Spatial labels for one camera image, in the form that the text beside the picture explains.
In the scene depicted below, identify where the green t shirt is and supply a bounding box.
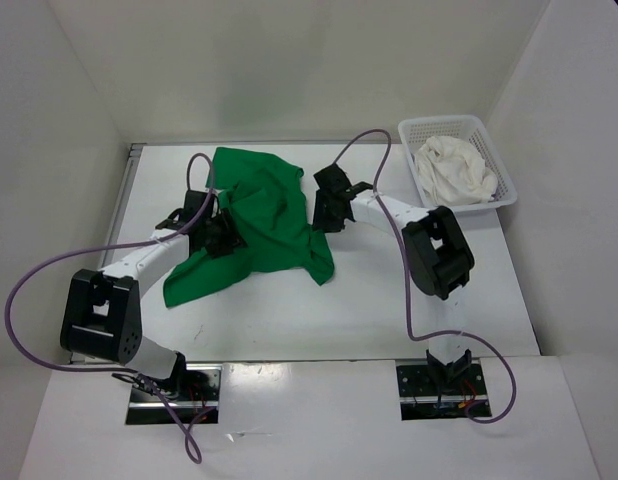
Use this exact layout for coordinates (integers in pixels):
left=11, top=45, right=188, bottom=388
left=163, top=147, right=335, bottom=308

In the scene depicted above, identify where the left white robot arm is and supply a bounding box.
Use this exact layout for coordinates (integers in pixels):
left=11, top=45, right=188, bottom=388
left=60, top=189, right=246, bottom=400

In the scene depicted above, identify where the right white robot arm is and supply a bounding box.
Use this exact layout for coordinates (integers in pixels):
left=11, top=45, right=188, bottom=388
left=313, top=180, right=475, bottom=395

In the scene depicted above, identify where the white t shirt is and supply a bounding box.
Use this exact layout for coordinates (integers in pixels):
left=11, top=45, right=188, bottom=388
left=414, top=136, right=498, bottom=207

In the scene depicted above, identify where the white plastic basket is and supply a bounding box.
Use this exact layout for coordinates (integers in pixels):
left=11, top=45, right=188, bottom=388
left=398, top=115, right=518, bottom=212

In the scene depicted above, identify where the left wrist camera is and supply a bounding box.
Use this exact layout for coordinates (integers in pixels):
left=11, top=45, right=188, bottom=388
left=180, top=189, right=217, bottom=223

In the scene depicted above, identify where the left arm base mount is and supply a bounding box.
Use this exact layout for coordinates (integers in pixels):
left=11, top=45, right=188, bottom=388
left=125, top=363, right=223, bottom=426

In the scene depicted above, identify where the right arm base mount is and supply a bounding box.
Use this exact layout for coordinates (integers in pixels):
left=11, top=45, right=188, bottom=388
left=395, top=360, right=492, bottom=421

